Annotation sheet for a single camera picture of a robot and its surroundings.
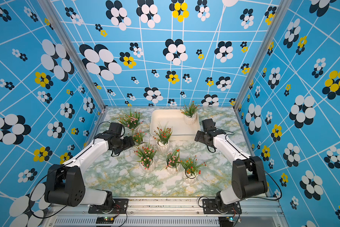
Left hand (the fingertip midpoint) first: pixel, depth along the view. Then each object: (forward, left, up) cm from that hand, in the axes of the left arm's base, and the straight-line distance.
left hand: (131, 144), depth 89 cm
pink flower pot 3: (-14, -27, +6) cm, 31 cm away
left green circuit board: (-39, +9, -11) cm, 41 cm away
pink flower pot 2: (-10, -12, +6) cm, 17 cm away
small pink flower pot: (+1, -5, +5) cm, 7 cm away
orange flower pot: (+24, -39, +3) cm, 46 cm away
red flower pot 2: (-19, -36, +10) cm, 42 cm away
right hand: (+4, -48, 0) cm, 48 cm away
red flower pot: (+2, -20, +6) cm, 21 cm away
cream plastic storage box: (+29, -28, -8) cm, 41 cm away
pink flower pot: (+13, +1, +7) cm, 15 cm away
